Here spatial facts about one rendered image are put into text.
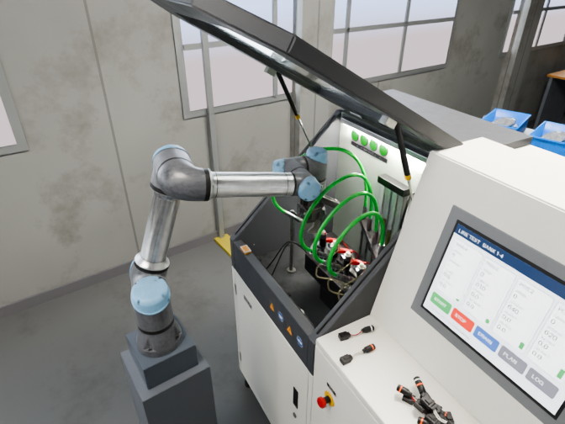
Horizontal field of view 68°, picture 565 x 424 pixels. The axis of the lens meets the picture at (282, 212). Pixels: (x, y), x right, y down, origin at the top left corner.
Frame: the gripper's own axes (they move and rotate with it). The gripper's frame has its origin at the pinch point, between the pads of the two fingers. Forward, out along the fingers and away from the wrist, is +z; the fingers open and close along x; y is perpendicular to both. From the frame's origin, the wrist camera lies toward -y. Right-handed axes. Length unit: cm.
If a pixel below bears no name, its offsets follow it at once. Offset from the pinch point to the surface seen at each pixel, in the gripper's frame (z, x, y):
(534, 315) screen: -22, 79, -6
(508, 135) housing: -41, 30, -56
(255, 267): 15.2, -9.9, 22.2
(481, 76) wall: 18, -204, -360
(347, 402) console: 21, 54, 23
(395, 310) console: 3.6, 44.3, -0.9
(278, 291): 15.1, 7.4, 20.9
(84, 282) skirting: 107, -157, 87
